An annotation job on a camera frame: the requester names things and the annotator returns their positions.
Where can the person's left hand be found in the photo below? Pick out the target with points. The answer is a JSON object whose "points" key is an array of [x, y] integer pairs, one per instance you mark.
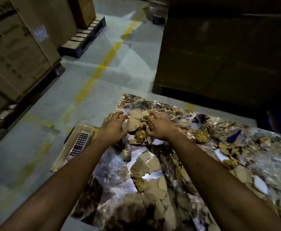
{"points": [[112, 129]]}

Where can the person's right hand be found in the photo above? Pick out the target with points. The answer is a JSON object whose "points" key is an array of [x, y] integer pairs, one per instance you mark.
{"points": [[163, 128]]}

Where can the checked cloth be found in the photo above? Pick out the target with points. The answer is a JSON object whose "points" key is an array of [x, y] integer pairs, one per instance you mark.
{"points": [[79, 145]]}

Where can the pile of cardboard and paper scraps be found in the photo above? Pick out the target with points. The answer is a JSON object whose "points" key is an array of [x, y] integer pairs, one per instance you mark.
{"points": [[140, 167]]}

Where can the blue foil wrapper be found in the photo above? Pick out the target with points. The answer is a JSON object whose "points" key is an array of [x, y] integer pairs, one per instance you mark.
{"points": [[233, 136]]}

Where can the white paper piece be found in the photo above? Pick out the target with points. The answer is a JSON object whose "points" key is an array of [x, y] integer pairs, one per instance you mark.
{"points": [[260, 185]]}

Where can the person's left forearm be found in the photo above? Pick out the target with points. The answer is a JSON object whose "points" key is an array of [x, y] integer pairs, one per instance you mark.
{"points": [[66, 185]]}

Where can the person's right forearm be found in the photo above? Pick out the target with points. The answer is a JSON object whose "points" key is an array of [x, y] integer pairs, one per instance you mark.
{"points": [[215, 185]]}

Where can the marble pattern table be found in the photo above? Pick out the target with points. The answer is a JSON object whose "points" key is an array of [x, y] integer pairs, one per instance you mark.
{"points": [[99, 190]]}

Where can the dark floor pallet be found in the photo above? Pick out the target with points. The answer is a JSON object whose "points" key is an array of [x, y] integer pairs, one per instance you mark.
{"points": [[42, 86]]}

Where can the large dark cardboard box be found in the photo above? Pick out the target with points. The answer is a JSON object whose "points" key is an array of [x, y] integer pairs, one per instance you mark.
{"points": [[215, 57]]}

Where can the blue pallet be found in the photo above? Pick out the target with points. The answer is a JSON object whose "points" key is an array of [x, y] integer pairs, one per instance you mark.
{"points": [[80, 43]]}

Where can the large beige cardboard box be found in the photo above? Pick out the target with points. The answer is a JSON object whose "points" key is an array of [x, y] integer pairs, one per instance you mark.
{"points": [[18, 57]]}

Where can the brown cardboard box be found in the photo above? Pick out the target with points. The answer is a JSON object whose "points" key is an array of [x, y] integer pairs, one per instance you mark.
{"points": [[85, 9]]}

